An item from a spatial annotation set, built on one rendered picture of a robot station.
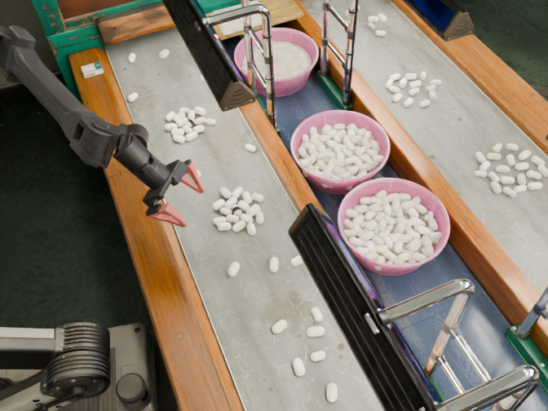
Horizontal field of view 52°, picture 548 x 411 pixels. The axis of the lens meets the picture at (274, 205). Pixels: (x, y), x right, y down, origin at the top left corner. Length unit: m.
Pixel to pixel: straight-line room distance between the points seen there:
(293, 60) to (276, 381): 1.06
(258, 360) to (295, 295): 0.17
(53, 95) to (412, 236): 0.87
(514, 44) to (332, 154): 1.96
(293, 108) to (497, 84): 0.60
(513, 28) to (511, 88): 1.67
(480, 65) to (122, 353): 1.33
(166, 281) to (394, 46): 1.07
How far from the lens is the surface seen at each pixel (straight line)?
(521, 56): 3.27
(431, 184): 1.47
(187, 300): 1.27
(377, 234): 1.40
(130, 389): 1.45
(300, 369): 1.19
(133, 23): 1.93
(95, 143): 1.15
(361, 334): 0.87
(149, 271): 1.33
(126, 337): 1.60
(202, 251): 1.37
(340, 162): 1.52
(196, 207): 1.45
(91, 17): 1.94
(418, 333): 1.34
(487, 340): 1.37
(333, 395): 1.17
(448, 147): 1.61
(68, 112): 1.21
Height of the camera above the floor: 1.86
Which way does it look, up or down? 52 degrees down
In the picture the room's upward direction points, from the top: 4 degrees counter-clockwise
